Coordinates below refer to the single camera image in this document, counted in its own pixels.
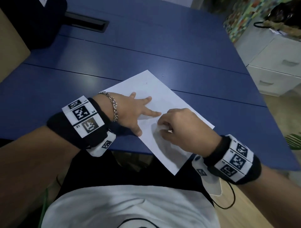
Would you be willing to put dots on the person's left hand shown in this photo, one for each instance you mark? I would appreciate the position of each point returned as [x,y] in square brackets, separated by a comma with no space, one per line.
[127,110]

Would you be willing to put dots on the person's right hand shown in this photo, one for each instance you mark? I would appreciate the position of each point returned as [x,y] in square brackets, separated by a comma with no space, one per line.
[188,129]

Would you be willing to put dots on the person's left middle finger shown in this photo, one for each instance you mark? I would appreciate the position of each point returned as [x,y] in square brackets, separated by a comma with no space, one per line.
[145,100]

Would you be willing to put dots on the person's left thumb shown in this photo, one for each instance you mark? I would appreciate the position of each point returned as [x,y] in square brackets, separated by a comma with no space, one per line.
[137,130]

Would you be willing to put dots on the person's right fingers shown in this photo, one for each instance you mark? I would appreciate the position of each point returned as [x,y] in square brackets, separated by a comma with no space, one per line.
[165,123]

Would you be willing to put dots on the white paper sheet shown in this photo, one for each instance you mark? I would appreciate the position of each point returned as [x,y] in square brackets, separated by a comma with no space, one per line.
[162,94]

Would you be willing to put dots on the person's left forearm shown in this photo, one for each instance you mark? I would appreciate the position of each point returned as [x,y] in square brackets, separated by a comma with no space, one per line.
[28,162]

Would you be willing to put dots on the person's right forearm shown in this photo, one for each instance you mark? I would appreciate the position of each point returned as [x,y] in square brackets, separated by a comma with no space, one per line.
[277,199]

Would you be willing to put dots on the black shorts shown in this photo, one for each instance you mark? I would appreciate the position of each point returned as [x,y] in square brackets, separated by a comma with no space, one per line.
[105,171]

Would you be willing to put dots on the black wristband with marker tags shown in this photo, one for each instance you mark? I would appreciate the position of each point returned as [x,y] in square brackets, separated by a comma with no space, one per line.
[235,159]
[82,115]

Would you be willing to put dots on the white t-shirt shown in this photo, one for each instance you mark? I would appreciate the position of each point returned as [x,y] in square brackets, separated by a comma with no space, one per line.
[129,206]

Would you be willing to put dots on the white drawer cabinet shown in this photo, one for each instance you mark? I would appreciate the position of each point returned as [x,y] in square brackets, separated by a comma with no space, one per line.
[275,63]

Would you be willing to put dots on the colourful mosaic panel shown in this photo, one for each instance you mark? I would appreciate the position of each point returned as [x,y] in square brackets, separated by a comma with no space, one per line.
[242,21]

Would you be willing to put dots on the green plant leaves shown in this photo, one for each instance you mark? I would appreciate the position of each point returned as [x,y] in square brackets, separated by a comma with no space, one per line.
[295,141]

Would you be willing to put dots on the black fabric bag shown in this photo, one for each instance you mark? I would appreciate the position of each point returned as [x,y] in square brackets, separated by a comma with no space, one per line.
[35,21]

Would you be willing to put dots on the glossy black handbag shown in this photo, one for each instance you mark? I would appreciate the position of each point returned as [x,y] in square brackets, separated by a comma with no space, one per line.
[282,13]

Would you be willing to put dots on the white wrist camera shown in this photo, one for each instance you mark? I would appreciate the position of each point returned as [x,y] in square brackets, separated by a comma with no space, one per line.
[207,178]
[101,146]

